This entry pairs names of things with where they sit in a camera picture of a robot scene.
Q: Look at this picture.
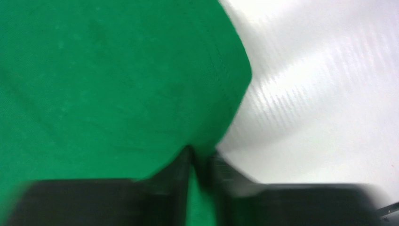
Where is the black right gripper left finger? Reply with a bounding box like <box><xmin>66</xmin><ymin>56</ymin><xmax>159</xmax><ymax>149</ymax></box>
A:
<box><xmin>6</xmin><ymin>146</ymin><xmax>192</xmax><ymax>226</ymax></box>

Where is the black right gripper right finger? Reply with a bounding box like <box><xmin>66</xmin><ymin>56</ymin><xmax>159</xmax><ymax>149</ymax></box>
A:
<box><xmin>208</xmin><ymin>154</ymin><xmax>384</xmax><ymax>226</ymax></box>

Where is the green t shirt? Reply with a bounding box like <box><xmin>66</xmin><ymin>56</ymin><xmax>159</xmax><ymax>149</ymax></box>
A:
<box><xmin>0</xmin><ymin>0</ymin><xmax>252</xmax><ymax>224</ymax></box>

